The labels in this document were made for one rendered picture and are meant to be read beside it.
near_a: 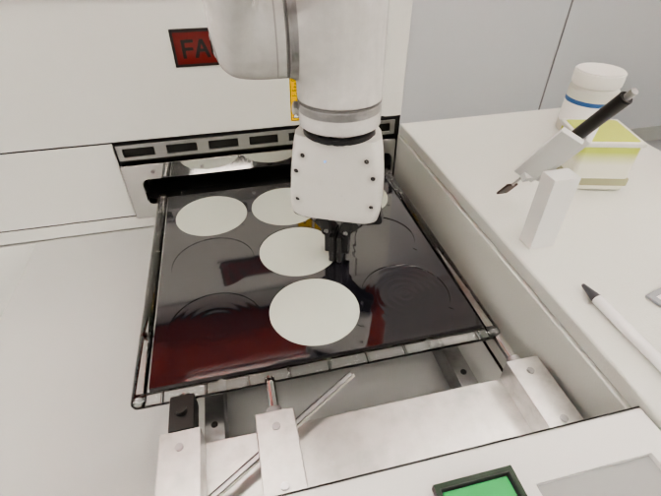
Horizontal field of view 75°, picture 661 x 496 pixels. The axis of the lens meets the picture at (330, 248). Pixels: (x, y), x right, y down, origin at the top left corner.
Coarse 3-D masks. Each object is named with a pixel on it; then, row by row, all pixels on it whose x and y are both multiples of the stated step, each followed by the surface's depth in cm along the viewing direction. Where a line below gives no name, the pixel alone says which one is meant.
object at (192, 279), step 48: (240, 192) 68; (192, 240) 58; (240, 240) 58; (384, 240) 58; (192, 288) 51; (240, 288) 51; (384, 288) 51; (432, 288) 51; (192, 336) 46; (240, 336) 46; (384, 336) 45; (432, 336) 46
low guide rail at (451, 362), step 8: (440, 352) 51; (448, 352) 50; (456, 352) 50; (440, 360) 51; (448, 360) 49; (456, 360) 49; (464, 360) 49; (448, 368) 49; (456, 368) 48; (464, 368) 48; (448, 376) 50; (456, 376) 47; (464, 376) 47; (472, 376) 47; (456, 384) 48; (464, 384) 47; (472, 384) 47
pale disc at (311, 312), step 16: (288, 288) 51; (304, 288) 51; (320, 288) 51; (336, 288) 51; (272, 304) 49; (288, 304) 49; (304, 304) 49; (320, 304) 49; (336, 304) 49; (352, 304) 49; (272, 320) 47; (288, 320) 47; (304, 320) 47; (320, 320) 47; (336, 320) 47; (352, 320) 47; (288, 336) 45; (304, 336) 45; (320, 336) 45; (336, 336) 45
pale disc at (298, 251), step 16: (272, 240) 58; (288, 240) 58; (304, 240) 58; (320, 240) 58; (272, 256) 56; (288, 256) 56; (304, 256) 56; (320, 256) 56; (288, 272) 53; (304, 272) 53
